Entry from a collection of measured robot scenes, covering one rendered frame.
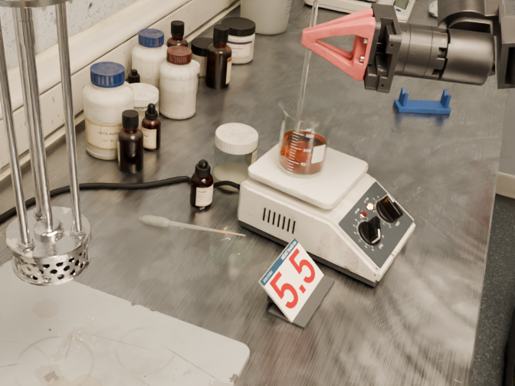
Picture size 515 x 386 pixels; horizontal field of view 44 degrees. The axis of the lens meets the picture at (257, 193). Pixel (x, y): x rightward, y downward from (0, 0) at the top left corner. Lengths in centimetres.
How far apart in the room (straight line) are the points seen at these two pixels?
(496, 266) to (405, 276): 135
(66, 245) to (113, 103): 40
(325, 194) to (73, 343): 33
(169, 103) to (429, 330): 55
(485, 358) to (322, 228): 114
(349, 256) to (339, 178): 10
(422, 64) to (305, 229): 23
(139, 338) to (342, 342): 22
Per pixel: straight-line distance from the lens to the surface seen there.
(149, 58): 107
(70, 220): 56
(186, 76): 103
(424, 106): 121
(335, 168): 82
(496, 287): 208
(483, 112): 127
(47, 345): 69
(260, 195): 79
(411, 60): 72
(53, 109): 98
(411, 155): 106
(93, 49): 105
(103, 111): 92
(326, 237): 77
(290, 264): 74
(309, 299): 75
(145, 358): 67
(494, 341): 191
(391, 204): 82
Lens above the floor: 127
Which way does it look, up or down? 35 degrees down
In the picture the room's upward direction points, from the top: 7 degrees clockwise
